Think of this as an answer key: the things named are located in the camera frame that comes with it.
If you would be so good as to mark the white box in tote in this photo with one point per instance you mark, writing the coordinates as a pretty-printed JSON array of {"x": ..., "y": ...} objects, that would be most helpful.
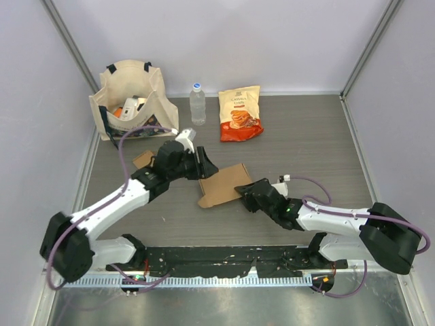
[{"x": 132, "y": 107}]

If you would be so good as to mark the orange item in tote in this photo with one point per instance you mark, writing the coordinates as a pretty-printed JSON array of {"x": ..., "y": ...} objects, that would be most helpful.
[{"x": 118, "y": 112}]

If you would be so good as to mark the beige canvas tote bag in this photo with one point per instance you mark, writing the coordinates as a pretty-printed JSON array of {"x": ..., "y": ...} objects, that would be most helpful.
[{"x": 132, "y": 95}]

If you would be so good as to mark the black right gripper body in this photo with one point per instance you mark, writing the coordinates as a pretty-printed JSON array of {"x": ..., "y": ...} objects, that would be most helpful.
[{"x": 253, "y": 204}]

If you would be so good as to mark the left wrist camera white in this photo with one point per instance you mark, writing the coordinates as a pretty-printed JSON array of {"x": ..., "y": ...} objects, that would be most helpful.
[{"x": 186, "y": 137}]

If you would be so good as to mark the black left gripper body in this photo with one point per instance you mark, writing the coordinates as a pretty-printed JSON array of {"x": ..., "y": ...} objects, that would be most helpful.
[{"x": 188, "y": 168}]

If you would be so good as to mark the slotted cable duct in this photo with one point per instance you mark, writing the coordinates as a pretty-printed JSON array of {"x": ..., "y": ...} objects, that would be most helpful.
[{"x": 251, "y": 280}]

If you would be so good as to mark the large cardboard box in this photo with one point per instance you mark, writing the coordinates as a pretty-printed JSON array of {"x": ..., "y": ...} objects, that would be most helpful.
[{"x": 220, "y": 188}]

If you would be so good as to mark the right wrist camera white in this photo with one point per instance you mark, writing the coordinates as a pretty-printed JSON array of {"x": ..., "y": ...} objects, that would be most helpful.
[{"x": 282, "y": 184}]

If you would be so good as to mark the small brown cardboard box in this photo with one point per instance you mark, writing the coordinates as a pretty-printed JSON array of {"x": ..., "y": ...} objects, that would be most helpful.
[{"x": 144, "y": 159}]

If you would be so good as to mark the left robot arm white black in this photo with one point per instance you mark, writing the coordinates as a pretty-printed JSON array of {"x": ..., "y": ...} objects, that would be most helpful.
[{"x": 72, "y": 244}]

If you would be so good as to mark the cassava chips bag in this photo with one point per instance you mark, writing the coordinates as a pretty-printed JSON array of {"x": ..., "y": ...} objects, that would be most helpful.
[{"x": 240, "y": 114}]

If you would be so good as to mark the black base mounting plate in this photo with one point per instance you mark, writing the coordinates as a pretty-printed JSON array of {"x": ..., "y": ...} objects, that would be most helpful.
[{"x": 227, "y": 262}]

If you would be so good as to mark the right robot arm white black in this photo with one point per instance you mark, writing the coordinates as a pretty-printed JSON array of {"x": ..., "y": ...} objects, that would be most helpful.
[{"x": 376, "y": 234}]

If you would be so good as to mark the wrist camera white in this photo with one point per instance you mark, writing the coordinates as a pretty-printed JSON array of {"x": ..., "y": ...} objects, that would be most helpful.
[
  {"x": 282, "y": 184},
  {"x": 186, "y": 137}
]

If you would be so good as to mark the clear plastic water bottle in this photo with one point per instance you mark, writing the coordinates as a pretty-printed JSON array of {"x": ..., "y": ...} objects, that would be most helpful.
[{"x": 197, "y": 105}]

